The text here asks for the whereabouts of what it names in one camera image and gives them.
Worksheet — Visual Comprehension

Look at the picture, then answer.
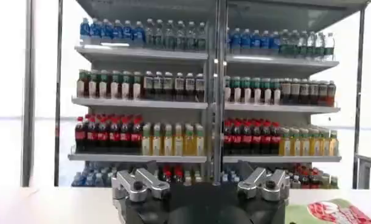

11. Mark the grey metal frame table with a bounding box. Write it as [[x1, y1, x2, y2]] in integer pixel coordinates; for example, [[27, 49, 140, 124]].
[[355, 153, 371, 190]]

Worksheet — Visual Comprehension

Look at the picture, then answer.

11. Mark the black metal frame pole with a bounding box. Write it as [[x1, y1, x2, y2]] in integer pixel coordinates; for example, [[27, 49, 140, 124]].
[[352, 8, 366, 189], [53, 0, 64, 187], [20, 0, 36, 188]]

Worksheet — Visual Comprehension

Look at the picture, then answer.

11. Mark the green shirt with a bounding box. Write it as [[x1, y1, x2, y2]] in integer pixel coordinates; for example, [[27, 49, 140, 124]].
[[285, 198, 371, 224]]

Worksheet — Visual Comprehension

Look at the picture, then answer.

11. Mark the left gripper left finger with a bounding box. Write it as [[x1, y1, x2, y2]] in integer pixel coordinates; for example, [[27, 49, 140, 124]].
[[111, 166, 171, 203]]

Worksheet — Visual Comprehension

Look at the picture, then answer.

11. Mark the shelf rack with bottles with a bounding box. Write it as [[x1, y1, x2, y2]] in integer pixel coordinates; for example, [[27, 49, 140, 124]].
[[66, 0, 371, 189]]

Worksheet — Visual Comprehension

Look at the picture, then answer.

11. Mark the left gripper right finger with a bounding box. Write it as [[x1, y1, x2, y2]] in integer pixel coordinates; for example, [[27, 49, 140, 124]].
[[237, 166, 291, 203]]

